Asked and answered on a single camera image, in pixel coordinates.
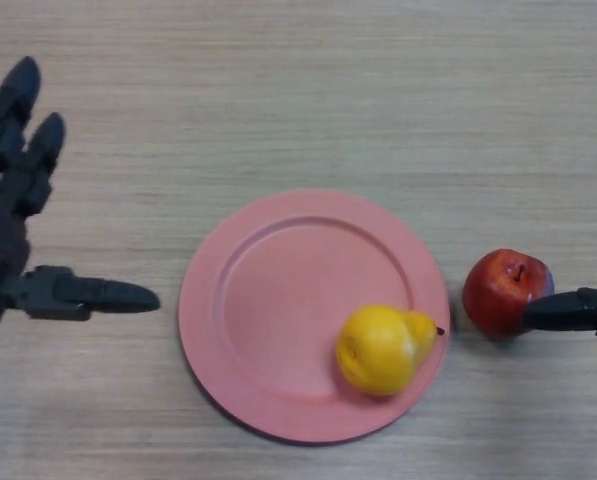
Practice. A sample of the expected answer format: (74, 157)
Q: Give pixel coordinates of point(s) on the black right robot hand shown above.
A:
(568, 312)

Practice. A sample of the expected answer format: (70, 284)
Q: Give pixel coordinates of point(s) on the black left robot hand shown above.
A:
(3, 225)

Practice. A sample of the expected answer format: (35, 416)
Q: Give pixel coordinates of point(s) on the yellow pear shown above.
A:
(383, 350)

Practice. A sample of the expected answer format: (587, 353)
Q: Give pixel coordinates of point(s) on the pink round plate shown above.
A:
(278, 310)

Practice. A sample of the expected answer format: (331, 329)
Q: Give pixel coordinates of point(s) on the red apple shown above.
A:
(493, 295)

